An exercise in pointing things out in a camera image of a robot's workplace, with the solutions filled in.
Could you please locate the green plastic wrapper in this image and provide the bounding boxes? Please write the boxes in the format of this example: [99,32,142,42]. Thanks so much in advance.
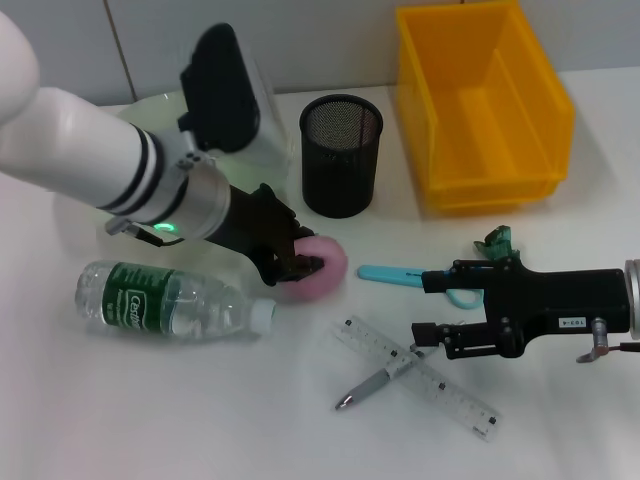
[473,225,521,264]

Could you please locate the pink peach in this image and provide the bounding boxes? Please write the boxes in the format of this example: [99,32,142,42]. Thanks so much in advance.
[277,235,349,304]

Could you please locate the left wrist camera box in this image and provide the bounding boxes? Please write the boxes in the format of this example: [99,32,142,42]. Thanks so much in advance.
[178,22,291,169]

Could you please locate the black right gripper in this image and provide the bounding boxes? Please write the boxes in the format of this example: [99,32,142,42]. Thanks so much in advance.
[410,257,630,360]

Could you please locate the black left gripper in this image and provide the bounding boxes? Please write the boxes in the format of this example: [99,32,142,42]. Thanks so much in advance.
[214,182,326,287]

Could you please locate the transparent plastic ruler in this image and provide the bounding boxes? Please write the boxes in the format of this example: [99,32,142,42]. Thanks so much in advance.
[333,313,503,444]

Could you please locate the yellow plastic bin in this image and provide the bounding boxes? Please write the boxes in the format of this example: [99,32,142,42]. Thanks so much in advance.
[395,0,576,216]

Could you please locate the gripper cable with plug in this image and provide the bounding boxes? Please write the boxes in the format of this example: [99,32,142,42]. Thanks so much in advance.
[104,218,184,247]
[574,317,640,364]

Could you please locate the right gripper cable with plug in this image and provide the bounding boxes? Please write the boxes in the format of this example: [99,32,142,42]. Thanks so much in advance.
[574,317,640,364]

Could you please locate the left gripper cable with plug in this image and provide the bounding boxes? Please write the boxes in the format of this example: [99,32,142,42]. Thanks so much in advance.
[104,218,184,247]

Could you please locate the blue scissors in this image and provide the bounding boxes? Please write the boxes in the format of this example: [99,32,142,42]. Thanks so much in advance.
[357,264,486,309]

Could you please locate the silver pen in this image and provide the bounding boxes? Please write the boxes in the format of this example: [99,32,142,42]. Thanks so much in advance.
[334,344,439,412]

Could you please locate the clear plastic water bottle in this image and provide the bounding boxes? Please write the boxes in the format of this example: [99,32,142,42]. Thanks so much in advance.
[74,259,278,344]

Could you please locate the black mesh pen holder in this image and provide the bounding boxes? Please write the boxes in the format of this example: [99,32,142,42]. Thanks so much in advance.
[299,95,385,220]

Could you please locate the green glass fruit plate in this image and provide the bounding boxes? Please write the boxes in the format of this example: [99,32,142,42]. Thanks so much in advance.
[77,92,291,261]

